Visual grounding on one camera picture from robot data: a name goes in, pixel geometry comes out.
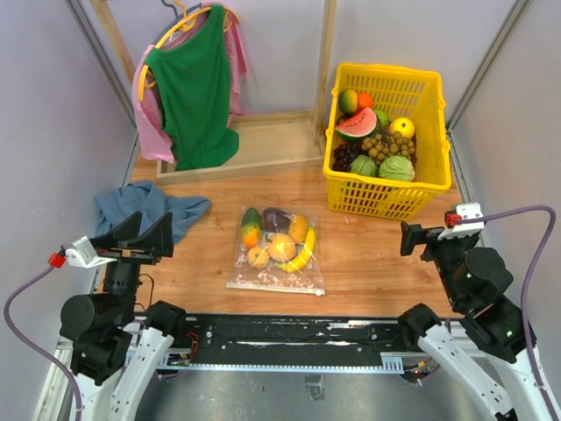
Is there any grey clothes hanger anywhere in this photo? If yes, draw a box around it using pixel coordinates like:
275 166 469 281
160 0 202 19

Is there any orange peach toy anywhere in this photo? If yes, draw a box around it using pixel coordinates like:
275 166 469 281
267 233 296 262

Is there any yellow plastic basket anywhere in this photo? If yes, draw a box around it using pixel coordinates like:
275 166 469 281
323 63 451 220

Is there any orange tangerine toy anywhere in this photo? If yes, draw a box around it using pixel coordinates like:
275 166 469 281
357 93 374 111

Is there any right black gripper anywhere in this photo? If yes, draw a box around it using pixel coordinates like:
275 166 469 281
400 219 477 305

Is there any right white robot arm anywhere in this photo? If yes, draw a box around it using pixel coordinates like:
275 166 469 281
397 223 560 420

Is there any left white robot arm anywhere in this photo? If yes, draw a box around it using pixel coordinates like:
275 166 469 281
60 211 188 420

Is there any clear polka dot zip bag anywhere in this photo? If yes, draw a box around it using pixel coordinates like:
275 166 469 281
226 206 325 296

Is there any green custard apple toy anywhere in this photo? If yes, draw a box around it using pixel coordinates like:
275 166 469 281
374 110 390 128

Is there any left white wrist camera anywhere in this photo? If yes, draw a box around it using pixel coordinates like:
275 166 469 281
47 237 116 269

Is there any dark purple grape bunch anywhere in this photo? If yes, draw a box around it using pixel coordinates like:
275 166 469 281
331 143 362 173

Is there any wooden clothes rack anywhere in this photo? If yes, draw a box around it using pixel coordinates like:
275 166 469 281
89 1 337 184

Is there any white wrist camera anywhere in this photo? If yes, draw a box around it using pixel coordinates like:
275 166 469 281
47 237 116 269
437 203 485 240

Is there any yellow lemon toy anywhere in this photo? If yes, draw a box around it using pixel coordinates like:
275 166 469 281
388 117 415 139

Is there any green cabbage toy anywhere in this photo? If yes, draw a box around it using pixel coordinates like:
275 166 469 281
350 154 379 177
379 155 415 182

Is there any red apple toy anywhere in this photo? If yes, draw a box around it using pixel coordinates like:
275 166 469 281
262 207 292 232

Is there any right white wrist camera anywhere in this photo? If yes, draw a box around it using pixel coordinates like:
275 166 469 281
437 203 485 240

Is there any blue crumpled cloth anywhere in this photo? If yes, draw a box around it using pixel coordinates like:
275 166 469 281
95 180 211 244

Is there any yellow banana toy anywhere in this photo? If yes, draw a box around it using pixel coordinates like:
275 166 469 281
279 225 316 273

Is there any watermelon slice toy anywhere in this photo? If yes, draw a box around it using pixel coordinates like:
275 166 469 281
335 108 378 143

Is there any pink shirt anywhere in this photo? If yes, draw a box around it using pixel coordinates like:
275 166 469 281
131 17 249 163

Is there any green tank top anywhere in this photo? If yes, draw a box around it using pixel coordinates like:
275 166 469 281
145 4 239 171

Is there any green orange mango toy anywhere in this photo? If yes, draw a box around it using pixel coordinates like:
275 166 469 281
337 89 359 115

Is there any yellow clothes hanger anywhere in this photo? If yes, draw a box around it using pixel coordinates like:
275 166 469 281
138 3 241 103

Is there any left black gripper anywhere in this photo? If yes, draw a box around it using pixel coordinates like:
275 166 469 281
91 209 174 324

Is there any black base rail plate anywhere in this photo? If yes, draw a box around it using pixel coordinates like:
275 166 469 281
167 313 419 370

